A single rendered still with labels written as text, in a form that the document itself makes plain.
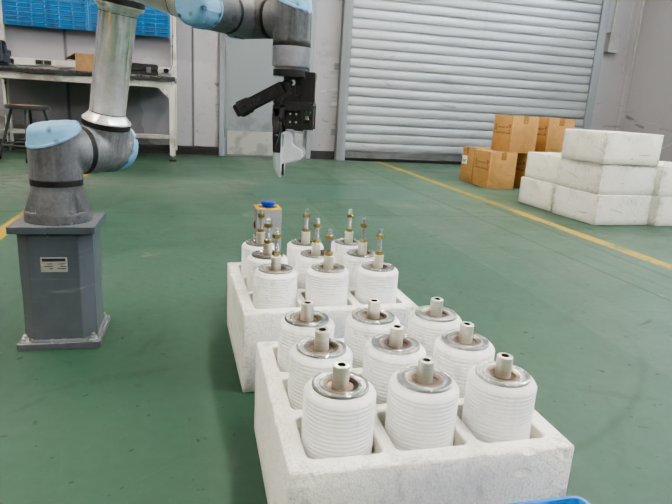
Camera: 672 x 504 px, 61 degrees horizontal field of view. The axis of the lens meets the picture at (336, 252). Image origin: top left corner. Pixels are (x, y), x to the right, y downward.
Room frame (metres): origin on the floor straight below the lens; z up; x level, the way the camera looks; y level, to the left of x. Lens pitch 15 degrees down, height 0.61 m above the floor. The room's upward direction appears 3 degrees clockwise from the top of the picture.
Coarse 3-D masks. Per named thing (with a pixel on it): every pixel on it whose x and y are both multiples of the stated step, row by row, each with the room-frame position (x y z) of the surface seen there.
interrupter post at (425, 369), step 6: (420, 360) 0.70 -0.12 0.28; (426, 360) 0.71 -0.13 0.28; (432, 360) 0.70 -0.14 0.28; (420, 366) 0.70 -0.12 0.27; (426, 366) 0.69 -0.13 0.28; (432, 366) 0.70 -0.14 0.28; (420, 372) 0.70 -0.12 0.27; (426, 372) 0.69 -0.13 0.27; (432, 372) 0.70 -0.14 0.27; (420, 378) 0.70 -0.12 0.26; (426, 378) 0.69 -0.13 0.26; (432, 378) 0.70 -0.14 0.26
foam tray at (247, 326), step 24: (240, 264) 1.45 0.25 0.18; (240, 288) 1.25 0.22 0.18; (240, 312) 1.15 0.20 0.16; (264, 312) 1.11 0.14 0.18; (336, 312) 1.15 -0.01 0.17; (408, 312) 1.19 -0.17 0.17; (240, 336) 1.14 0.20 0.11; (264, 336) 1.10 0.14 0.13; (336, 336) 1.15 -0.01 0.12; (240, 360) 1.14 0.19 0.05
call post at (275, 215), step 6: (258, 210) 1.55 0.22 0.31; (264, 210) 1.55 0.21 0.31; (270, 210) 1.56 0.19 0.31; (276, 210) 1.56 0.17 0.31; (270, 216) 1.56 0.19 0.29; (276, 216) 1.56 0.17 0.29; (258, 222) 1.55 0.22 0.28; (264, 222) 1.55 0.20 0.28; (270, 222) 1.56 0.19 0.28; (276, 222) 1.56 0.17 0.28; (264, 228) 1.55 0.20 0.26; (270, 228) 1.56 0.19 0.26; (270, 234) 1.56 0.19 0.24
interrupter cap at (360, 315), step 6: (354, 312) 0.94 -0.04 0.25; (360, 312) 0.94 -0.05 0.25; (366, 312) 0.95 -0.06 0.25; (384, 312) 0.95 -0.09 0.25; (390, 312) 0.95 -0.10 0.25; (354, 318) 0.92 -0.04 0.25; (360, 318) 0.92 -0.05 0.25; (366, 318) 0.92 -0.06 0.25; (378, 318) 0.93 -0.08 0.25; (384, 318) 0.92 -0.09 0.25; (390, 318) 0.92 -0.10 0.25; (372, 324) 0.90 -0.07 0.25; (378, 324) 0.90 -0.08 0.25; (384, 324) 0.90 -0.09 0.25
